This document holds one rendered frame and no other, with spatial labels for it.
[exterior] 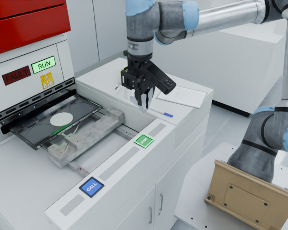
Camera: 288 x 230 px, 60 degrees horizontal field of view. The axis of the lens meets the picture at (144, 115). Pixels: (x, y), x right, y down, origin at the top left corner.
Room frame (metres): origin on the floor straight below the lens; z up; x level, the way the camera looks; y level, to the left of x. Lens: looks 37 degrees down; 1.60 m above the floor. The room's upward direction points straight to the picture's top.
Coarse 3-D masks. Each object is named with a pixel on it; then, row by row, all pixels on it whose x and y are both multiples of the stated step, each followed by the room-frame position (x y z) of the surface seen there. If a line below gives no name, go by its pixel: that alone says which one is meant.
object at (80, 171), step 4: (44, 148) 0.77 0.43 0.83; (48, 152) 0.76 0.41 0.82; (68, 164) 0.67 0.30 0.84; (72, 164) 0.67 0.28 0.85; (76, 164) 0.67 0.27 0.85; (72, 168) 0.66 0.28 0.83; (76, 168) 0.65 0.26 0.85; (80, 168) 0.65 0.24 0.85; (76, 172) 0.65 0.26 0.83; (80, 172) 0.63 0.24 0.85; (84, 172) 0.63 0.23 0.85; (88, 172) 0.63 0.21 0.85; (84, 176) 0.62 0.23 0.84
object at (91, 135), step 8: (104, 120) 0.91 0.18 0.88; (112, 120) 0.91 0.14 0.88; (120, 120) 0.91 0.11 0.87; (88, 128) 0.85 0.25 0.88; (96, 128) 0.85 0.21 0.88; (104, 128) 0.85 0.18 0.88; (112, 128) 0.87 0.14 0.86; (80, 136) 0.80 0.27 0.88; (88, 136) 0.80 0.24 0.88; (96, 136) 0.80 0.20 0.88; (64, 144) 0.75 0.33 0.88; (88, 144) 0.76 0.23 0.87; (72, 152) 0.70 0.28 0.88; (80, 152) 0.72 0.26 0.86; (56, 160) 0.66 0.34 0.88; (64, 160) 0.66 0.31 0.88
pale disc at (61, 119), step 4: (64, 112) 0.95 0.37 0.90; (56, 116) 0.91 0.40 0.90; (60, 116) 0.91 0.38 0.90; (64, 116) 0.91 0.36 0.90; (68, 116) 0.91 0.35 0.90; (72, 116) 0.91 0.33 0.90; (52, 120) 0.88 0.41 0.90; (56, 120) 0.88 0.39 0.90; (60, 120) 0.88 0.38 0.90; (64, 120) 0.88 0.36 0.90; (68, 120) 0.88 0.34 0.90; (52, 124) 0.86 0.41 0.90; (56, 124) 0.86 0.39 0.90; (60, 124) 0.86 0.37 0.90; (64, 124) 0.86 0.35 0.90
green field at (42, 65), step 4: (44, 60) 1.04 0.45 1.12; (48, 60) 1.06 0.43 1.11; (52, 60) 1.07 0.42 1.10; (36, 64) 1.01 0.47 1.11; (40, 64) 1.02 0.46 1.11; (44, 64) 1.04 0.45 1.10; (48, 64) 1.05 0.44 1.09; (52, 64) 1.07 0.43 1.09; (36, 68) 1.00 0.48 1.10; (40, 68) 1.02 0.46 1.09; (44, 68) 1.03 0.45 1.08; (36, 72) 1.00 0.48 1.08
